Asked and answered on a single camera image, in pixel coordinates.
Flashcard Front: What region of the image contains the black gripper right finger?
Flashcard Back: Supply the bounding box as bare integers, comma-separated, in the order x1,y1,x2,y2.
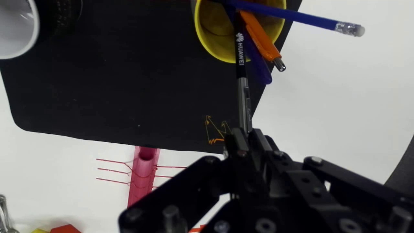
251,129,286,174

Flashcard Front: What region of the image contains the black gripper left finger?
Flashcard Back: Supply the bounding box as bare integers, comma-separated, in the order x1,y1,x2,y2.
224,127,260,187

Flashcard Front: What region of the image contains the black and silver pen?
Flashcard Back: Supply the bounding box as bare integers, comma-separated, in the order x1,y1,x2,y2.
230,8,255,134

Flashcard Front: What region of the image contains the orange pen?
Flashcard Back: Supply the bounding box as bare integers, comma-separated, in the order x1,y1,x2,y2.
238,10,287,74

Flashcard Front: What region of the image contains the blue pen with clear cap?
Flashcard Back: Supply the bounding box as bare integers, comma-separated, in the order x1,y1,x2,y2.
224,0,366,38

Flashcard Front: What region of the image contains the white mug with yellow inside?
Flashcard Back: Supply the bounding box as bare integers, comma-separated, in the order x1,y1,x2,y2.
192,0,289,65

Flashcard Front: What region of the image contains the black table mat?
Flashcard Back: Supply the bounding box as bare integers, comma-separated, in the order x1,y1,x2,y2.
0,0,303,156

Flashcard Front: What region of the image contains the red block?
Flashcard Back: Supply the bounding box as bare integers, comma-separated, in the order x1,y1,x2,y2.
51,225,83,233

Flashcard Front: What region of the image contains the dark mug with white inside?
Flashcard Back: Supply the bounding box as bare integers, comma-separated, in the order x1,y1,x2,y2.
0,0,84,61

